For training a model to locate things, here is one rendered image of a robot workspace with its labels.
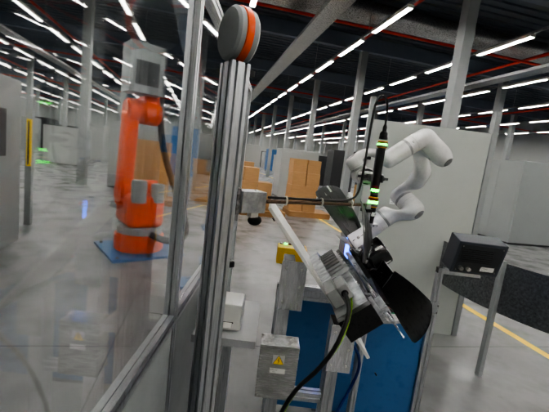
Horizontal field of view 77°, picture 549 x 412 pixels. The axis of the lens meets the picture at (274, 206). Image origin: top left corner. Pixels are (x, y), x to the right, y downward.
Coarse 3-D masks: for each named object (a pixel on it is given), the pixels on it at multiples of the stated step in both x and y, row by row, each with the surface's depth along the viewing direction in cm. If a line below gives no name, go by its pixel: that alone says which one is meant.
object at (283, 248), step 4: (280, 244) 190; (284, 244) 191; (280, 248) 185; (284, 248) 185; (288, 248) 185; (292, 248) 186; (280, 252) 185; (284, 252) 185; (288, 252) 185; (292, 252) 185; (296, 252) 185; (276, 256) 189; (280, 256) 186; (296, 256) 186; (276, 260) 186; (280, 260) 186; (296, 260) 186; (300, 260) 186
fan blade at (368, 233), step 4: (360, 200) 119; (364, 208) 122; (364, 212) 120; (364, 216) 119; (364, 220) 117; (368, 220) 126; (364, 224) 116; (368, 224) 125; (368, 228) 124; (364, 232) 115; (368, 232) 123; (364, 236) 114; (368, 236) 123; (372, 236) 132; (364, 240) 114; (368, 240) 125; (372, 240) 131; (368, 244) 126; (364, 248) 115; (368, 248) 128; (364, 252) 117; (368, 252) 131; (364, 256) 121; (368, 256) 131; (364, 260) 127
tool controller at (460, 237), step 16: (464, 240) 182; (480, 240) 184; (496, 240) 187; (448, 256) 192; (464, 256) 184; (480, 256) 184; (496, 256) 183; (464, 272) 188; (480, 272) 187; (496, 272) 187
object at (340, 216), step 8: (320, 192) 145; (328, 192) 149; (336, 192) 153; (328, 208) 144; (336, 208) 146; (344, 208) 148; (352, 208) 153; (336, 216) 144; (344, 216) 146; (352, 216) 149; (344, 224) 144; (352, 224) 147; (344, 232) 143
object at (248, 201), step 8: (240, 192) 110; (248, 192) 110; (256, 192) 111; (264, 192) 113; (240, 200) 110; (248, 200) 110; (256, 200) 112; (264, 200) 114; (240, 208) 110; (248, 208) 111; (256, 208) 113; (264, 208) 114
